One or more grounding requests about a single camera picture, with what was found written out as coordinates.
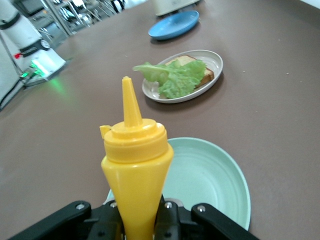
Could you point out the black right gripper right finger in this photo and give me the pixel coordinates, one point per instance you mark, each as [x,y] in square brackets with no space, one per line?
[212,222]

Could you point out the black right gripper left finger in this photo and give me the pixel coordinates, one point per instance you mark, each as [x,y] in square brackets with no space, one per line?
[75,215]

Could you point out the yellow squeeze bottle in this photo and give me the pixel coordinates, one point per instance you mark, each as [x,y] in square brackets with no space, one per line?
[135,175]

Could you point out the green lettuce leaf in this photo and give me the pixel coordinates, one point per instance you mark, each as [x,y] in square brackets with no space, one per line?
[180,80]

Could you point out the brown bread slice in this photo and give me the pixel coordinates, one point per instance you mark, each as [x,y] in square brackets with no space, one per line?
[207,76]

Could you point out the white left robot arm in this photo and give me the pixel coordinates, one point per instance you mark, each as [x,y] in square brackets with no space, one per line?
[32,40]

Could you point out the mint green plate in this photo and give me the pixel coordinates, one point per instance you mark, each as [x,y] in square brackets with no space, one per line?
[205,180]

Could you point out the beige plate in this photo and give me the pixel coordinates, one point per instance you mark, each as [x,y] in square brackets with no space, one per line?
[215,62]

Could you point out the blue plate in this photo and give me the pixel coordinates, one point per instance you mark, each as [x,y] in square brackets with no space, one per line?
[172,25]

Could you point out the small red cap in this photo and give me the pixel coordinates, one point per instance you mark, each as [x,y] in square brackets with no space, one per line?
[18,55]

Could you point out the white two-slot toaster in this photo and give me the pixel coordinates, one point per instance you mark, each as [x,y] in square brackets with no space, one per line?
[175,6]

